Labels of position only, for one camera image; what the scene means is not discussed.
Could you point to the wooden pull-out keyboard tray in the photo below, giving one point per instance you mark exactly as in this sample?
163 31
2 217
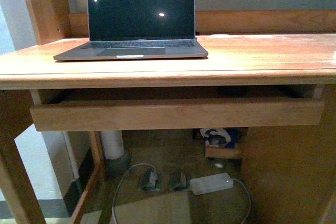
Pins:
175 114

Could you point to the cardboard box with clutter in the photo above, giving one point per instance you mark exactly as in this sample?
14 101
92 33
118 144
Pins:
221 142

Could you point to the floor power socket right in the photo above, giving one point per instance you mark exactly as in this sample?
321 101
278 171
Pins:
178 181

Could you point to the floor power socket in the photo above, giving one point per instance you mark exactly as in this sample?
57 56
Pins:
178 181
150 181

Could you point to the floor power socket left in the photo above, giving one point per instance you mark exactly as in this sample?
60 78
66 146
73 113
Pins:
150 181

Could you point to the white pipe with grey base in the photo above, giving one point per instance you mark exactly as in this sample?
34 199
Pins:
118 159

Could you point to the grey open laptop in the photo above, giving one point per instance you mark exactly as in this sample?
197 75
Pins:
138 29

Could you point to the white power adapter brick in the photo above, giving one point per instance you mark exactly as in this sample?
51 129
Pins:
210 184

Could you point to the wooden desk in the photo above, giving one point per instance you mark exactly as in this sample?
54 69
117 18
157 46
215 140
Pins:
290 170

